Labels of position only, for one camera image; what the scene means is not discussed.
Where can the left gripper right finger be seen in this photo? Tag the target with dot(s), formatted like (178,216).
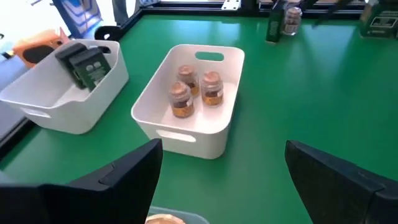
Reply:
(342,193)

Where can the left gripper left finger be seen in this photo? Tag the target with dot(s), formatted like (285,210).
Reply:
(109,202)

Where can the tall gold-lid spice jar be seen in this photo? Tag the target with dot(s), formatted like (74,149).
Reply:
(164,219)

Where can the spice jar copper lid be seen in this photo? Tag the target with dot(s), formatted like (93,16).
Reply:
(212,90)
(188,77)

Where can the clear plastic bin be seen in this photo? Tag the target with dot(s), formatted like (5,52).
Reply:
(196,217)

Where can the white plastic bin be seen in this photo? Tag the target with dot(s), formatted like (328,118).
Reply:
(62,115)
(202,124)

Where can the black rounded object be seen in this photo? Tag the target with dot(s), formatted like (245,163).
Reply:
(116,31)

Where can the orange box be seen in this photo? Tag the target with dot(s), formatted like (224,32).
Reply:
(43,39)

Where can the blue patterned bag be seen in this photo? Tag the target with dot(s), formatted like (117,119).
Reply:
(79,18)

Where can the black diagonal frame strut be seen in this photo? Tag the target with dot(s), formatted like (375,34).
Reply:
(329,11)

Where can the silver corner bracket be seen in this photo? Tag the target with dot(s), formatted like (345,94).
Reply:
(231,4)

